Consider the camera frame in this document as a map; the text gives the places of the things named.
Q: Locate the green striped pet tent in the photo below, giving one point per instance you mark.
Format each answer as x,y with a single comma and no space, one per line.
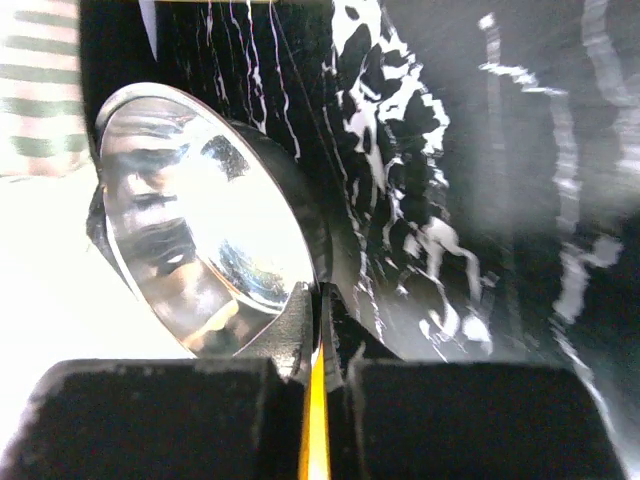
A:
60,297

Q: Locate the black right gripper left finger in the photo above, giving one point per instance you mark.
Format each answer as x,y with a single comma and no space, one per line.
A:
218,418

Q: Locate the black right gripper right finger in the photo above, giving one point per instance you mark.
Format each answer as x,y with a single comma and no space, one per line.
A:
394,419

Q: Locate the yellow double bowl holder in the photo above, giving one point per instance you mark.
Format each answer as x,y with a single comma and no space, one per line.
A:
314,458

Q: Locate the steel pet bowl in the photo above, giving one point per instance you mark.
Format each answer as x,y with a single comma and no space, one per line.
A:
212,223

